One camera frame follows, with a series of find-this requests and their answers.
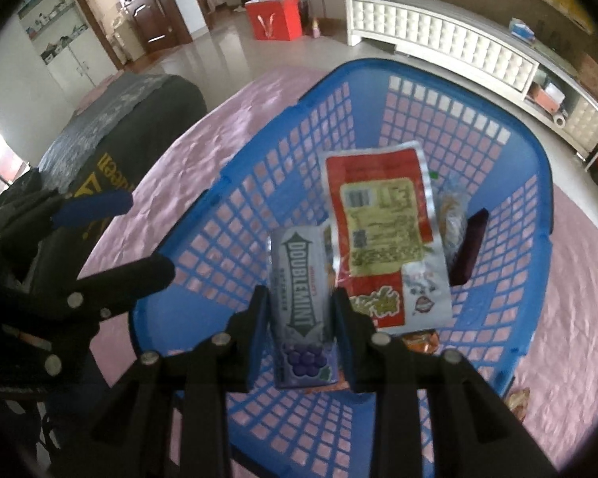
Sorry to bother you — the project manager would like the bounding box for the pink tablecloth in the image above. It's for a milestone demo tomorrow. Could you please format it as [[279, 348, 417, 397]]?
[[77, 67, 598, 469]]

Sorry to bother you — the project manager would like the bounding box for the pale blue biscuit packet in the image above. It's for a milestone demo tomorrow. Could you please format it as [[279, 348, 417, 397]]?
[[431, 172, 469, 264]]

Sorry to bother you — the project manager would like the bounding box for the orange snack bar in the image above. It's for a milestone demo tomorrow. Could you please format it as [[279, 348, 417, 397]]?
[[401, 329, 442, 355]]

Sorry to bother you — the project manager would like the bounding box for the red and tan snack packet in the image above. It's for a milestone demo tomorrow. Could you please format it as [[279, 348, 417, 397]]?
[[503, 387, 531, 416]]

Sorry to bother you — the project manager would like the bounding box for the dark purple snack bar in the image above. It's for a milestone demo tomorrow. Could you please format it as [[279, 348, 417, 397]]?
[[448, 208, 490, 286]]

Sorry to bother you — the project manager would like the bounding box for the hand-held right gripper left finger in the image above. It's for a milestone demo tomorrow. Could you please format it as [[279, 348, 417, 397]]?
[[90, 286, 271, 478]]

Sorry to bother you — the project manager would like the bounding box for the white display cabinet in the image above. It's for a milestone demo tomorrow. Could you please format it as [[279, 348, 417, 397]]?
[[17, 0, 123, 93]]

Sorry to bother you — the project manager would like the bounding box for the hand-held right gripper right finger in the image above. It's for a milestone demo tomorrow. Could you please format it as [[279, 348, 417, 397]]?
[[333, 287, 561, 478]]

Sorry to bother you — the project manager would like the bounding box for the black bag with yellow print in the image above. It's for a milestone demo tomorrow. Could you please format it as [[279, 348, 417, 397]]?
[[37, 72, 210, 240]]

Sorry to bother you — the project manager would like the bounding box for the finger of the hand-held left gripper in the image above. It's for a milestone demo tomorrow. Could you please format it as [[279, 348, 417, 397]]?
[[0, 190, 134, 242], [10, 255, 176, 322]]

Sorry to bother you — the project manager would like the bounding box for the red paper bag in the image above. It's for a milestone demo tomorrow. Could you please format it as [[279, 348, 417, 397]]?
[[244, 0, 305, 41]]

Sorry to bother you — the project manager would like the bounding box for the white tufted TV cabinet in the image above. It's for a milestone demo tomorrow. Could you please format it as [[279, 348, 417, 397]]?
[[345, 0, 598, 160]]

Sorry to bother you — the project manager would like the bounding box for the purple chewing gum packet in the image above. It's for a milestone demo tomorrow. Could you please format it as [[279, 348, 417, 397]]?
[[269, 226, 337, 390]]

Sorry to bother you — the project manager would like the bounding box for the red packet with pale label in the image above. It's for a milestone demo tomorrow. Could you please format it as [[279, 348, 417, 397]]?
[[325, 140, 454, 329]]

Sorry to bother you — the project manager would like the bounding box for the blue tissue box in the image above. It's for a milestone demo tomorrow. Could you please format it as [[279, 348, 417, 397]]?
[[508, 17, 538, 43]]

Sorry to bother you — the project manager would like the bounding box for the orange box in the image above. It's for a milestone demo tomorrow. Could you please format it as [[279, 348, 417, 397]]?
[[533, 82, 566, 110]]

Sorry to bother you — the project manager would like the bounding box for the dark wooden door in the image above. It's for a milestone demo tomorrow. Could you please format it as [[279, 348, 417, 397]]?
[[104, 0, 193, 55]]

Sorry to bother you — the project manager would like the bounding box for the blue plastic basket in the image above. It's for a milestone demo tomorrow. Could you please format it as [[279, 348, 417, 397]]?
[[128, 57, 554, 478]]

